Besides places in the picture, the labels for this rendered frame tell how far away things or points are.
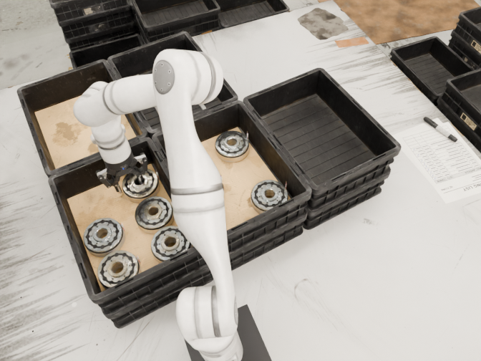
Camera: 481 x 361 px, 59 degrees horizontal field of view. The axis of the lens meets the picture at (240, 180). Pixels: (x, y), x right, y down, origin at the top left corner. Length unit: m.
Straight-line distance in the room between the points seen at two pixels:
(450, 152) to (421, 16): 2.02
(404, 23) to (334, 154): 2.18
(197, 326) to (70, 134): 0.89
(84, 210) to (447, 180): 1.14
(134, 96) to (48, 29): 2.73
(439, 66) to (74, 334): 2.23
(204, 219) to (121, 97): 0.31
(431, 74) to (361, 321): 1.68
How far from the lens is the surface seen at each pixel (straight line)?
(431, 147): 1.62
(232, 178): 1.26
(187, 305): 0.78
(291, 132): 1.38
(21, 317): 1.36
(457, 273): 1.38
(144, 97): 0.86
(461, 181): 1.57
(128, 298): 1.12
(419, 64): 2.66
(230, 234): 1.05
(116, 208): 1.26
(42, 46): 3.41
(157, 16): 2.53
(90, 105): 0.96
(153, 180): 1.25
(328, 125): 1.41
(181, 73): 0.71
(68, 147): 1.45
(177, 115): 0.71
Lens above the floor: 1.85
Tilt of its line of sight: 55 degrees down
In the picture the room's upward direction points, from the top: 2 degrees counter-clockwise
